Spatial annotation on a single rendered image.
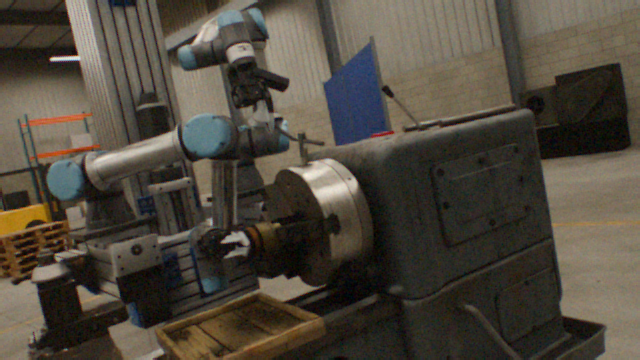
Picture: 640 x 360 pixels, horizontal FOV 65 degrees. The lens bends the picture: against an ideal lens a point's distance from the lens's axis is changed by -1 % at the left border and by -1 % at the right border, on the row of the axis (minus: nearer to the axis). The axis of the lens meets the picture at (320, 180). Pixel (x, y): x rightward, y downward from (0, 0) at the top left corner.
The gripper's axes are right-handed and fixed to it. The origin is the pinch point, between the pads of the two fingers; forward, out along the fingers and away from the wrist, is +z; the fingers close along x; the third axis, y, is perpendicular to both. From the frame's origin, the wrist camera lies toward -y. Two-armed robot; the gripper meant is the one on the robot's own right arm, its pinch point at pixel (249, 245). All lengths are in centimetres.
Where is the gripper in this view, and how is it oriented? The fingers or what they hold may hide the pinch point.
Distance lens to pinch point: 122.0
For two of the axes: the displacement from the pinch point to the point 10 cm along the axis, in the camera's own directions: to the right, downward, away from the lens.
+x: -2.1, -9.7, -0.8
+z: 4.8, -0.3, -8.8
